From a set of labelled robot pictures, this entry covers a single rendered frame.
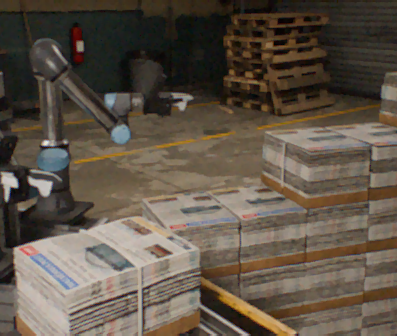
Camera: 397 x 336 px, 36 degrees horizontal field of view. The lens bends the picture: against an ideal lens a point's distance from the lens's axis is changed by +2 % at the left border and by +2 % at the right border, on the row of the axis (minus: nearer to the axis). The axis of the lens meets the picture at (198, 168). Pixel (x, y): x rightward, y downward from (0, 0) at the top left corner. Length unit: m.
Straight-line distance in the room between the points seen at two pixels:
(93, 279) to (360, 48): 9.06
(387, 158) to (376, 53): 7.51
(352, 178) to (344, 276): 0.42
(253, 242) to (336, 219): 0.37
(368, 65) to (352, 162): 7.68
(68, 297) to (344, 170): 1.41
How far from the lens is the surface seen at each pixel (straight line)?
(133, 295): 1.49
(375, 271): 2.76
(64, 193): 2.44
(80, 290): 1.40
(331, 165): 2.45
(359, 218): 2.61
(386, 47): 9.97
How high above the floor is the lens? 1.66
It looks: 16 degrees down
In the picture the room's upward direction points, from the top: straight up
